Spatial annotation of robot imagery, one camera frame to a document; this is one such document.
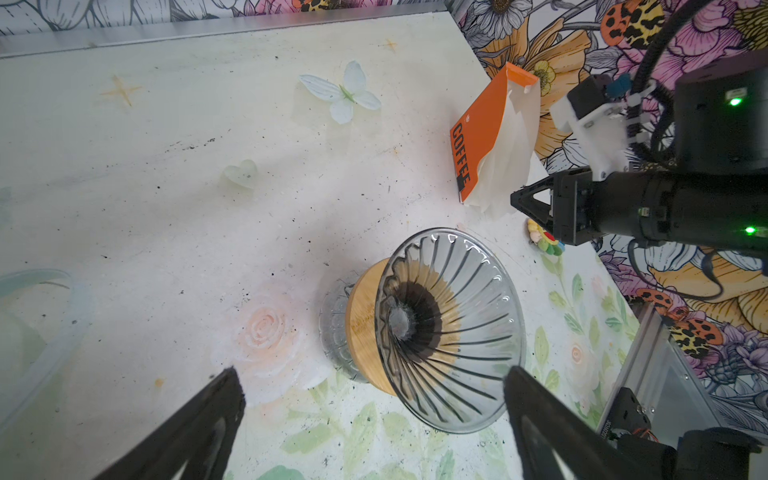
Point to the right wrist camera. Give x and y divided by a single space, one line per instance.
595 113

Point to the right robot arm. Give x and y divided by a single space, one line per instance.
685 165

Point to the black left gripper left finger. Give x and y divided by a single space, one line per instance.
195 442

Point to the colourful small toy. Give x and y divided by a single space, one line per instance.
543 239

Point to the aluminium front rail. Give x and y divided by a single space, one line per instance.
660 417

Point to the grey ribbed glass dripper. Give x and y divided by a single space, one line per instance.
449 327

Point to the orange coffee filter pack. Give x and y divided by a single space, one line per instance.
493 141

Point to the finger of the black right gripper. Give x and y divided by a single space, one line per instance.
524 200

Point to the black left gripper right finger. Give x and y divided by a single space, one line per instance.
547 432

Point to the grey ribbed glass pitcher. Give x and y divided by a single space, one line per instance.
332 327

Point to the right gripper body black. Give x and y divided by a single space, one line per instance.
721 212

